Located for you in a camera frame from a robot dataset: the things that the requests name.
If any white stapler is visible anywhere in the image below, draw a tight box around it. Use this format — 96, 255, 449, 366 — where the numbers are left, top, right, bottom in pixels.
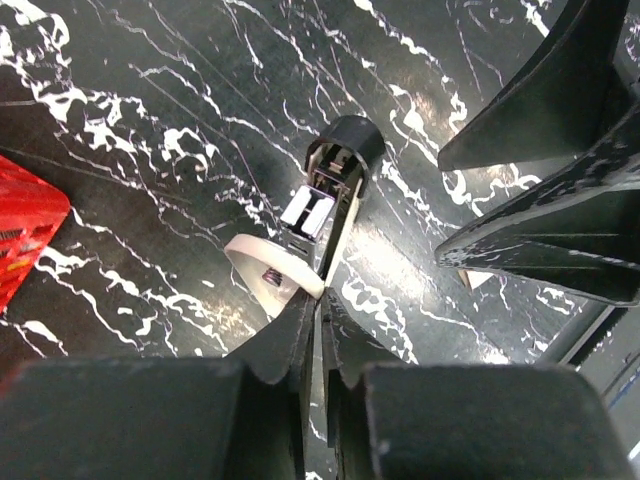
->
224, 115, 386, 318

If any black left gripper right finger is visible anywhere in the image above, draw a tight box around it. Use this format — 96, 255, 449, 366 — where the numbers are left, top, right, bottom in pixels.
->
319, 290, 634, 479

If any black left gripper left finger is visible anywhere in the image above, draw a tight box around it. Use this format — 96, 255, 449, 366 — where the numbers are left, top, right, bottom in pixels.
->
1, 292, 316, 479

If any red plastic basket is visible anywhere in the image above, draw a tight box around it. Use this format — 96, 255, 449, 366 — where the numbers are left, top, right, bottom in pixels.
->
0, 157, 71, 308

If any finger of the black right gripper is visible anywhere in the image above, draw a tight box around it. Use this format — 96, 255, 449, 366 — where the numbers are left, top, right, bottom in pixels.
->
435, 105, 639, 306
437, 1, 639, 171

